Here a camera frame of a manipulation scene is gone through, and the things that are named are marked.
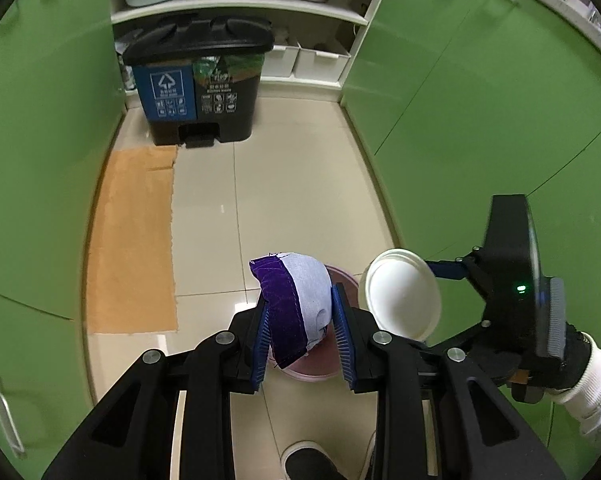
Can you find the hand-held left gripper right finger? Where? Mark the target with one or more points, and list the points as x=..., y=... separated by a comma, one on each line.
x=343, y=345

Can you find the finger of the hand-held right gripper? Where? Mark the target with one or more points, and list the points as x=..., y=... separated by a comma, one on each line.
x=448, y=269
x=468, y=340

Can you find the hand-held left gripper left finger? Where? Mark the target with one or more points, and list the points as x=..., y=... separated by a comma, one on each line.
x=259, y=350

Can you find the pink plastic basin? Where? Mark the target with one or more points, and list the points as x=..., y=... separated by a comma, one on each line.
x=310, y=369

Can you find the purple and white cloth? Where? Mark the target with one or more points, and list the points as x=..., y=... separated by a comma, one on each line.
x=300, y=290

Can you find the black two-compartment trash bin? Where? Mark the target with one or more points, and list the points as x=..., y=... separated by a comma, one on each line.
x=200, y=110

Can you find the person's right forearm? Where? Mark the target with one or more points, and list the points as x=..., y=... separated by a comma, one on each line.
x=600, y=390

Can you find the person's right hand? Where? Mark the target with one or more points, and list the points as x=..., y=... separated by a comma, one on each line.
x=576, y=360

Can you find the white shoe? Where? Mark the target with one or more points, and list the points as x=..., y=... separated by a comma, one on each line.
x=308, y=460

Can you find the green cabinet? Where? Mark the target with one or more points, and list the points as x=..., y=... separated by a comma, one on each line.
x=480, y=110
x=40, y=160

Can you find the white storage box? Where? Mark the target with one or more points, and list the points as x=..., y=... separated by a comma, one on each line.
x=280, y=60
x=320, y=65

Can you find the white shelf unit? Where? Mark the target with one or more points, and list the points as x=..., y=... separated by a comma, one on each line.
x=230, y=7

